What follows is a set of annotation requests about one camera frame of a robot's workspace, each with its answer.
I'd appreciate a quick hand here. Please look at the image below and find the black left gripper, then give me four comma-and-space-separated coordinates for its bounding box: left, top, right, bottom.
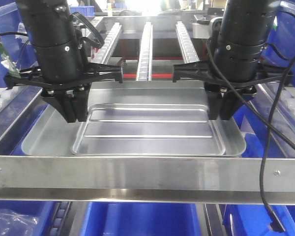
3, 62, 123, 123

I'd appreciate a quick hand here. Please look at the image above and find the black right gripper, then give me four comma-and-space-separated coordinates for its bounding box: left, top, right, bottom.
173, 60, 293, 120

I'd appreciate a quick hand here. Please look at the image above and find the silver metal tray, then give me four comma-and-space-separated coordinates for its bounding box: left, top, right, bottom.
72, 103, 226, 157

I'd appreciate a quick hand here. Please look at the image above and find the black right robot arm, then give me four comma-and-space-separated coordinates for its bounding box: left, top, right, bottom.
173, 0, 284, 120

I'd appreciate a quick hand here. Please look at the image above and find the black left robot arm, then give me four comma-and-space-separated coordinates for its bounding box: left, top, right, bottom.
4, 0, 123, 123

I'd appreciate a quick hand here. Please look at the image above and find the large silver base tray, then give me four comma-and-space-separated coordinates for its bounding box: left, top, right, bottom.
22, 88, 246, 156

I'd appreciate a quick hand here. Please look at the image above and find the white roller track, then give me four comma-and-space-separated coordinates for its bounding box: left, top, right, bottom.
176, 21, 199, 63
90, 23, 122, 64

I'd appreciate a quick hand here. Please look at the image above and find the steel front crossbar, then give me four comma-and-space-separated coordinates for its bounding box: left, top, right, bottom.
0, 154, 295, 206

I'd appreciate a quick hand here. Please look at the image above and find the large blue plastic crate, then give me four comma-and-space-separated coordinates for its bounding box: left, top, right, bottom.
263, 0, 295, 87

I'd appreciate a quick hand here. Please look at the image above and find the blue bin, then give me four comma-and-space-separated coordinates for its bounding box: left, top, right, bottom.
0, 200, 59, 236
78, 202, 201, 236
223, 205, 295, 236

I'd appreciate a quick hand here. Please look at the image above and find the lower right blue bin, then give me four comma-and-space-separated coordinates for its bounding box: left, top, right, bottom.
223, 205, 295, 236

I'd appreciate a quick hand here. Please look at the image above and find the lower left blue bin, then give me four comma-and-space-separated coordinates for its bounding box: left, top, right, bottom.
0, 200, 59, 236

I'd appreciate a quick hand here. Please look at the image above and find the black hanging cable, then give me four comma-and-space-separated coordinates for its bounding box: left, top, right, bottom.
206, 36, 295, 233

